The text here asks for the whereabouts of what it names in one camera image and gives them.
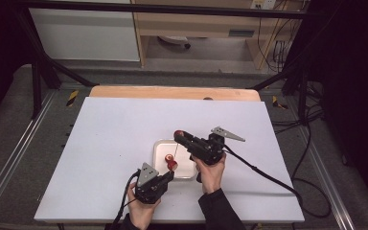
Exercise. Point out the white square tray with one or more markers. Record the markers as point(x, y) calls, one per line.
point(159, 150)

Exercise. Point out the yellow black tape strip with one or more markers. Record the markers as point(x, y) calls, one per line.
point(278, 103)
point(72, 98)

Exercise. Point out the black metal frame stand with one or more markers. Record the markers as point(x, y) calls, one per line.
point(303, 92)
point(36, 86)

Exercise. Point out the white cabinet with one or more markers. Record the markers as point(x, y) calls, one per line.
point(83, 35)

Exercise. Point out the red cored fruit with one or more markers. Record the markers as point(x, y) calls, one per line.
point(169, 157)
point(178, 133)
point(172, 165)

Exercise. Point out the person's left hand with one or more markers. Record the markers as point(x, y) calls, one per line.
point(142, 214)

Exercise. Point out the light wooden desk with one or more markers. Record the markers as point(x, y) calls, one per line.
point(198, 24)

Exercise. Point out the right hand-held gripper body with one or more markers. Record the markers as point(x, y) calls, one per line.
point(209, 150)

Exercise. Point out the white chair base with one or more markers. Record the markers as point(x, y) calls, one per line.
point(174, 40)

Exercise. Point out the black horizontal frame bar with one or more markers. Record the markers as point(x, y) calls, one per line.
point(172, 8)

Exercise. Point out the aluminium floor rail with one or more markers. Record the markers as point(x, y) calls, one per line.
point(329, 179)
point(16, 153)

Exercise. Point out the white wall socket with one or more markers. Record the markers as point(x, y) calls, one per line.
point(263, 4)

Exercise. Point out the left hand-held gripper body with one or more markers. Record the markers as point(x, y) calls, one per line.
point(148, 188)

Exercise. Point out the wooden table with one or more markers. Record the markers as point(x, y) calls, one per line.
point(172, 93)

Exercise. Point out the person's right hand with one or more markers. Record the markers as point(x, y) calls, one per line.
point(211, 177)

